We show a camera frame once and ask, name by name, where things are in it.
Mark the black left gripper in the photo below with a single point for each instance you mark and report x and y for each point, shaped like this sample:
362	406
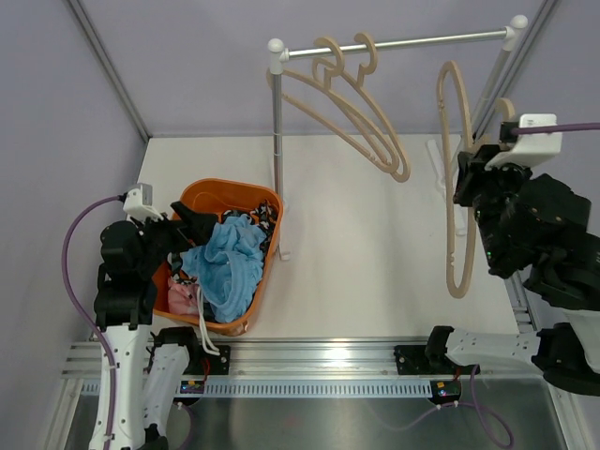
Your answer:
200	226

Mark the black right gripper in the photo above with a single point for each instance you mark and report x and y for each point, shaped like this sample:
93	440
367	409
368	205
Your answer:
472	169

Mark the blue shorts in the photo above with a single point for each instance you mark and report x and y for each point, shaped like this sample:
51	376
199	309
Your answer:
229	267

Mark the orange camouflage shorts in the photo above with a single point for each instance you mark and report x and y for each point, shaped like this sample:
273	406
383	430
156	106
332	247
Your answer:
265	215

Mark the pink shark print shorts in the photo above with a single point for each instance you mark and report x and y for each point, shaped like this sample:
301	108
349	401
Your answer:
182	298

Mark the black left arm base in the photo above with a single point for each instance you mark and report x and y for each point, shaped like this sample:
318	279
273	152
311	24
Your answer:
206	358

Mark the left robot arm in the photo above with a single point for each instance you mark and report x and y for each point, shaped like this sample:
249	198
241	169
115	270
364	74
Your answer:
141	370

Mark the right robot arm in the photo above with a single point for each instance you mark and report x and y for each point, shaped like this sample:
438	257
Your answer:
537	223

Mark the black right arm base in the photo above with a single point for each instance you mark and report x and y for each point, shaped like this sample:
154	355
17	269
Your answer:
412	360

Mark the orange plastic basket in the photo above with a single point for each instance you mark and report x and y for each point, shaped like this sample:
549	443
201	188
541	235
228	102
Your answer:
216	196

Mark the silver clothes rack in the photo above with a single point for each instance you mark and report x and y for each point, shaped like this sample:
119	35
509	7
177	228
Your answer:
297	64

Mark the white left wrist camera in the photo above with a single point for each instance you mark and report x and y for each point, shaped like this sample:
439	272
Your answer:
138	203

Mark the white slotted cable duct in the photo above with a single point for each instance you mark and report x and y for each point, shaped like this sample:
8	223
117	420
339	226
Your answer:
393	388

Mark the aluminium front rail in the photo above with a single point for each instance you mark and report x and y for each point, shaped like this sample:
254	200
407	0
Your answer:
289	359

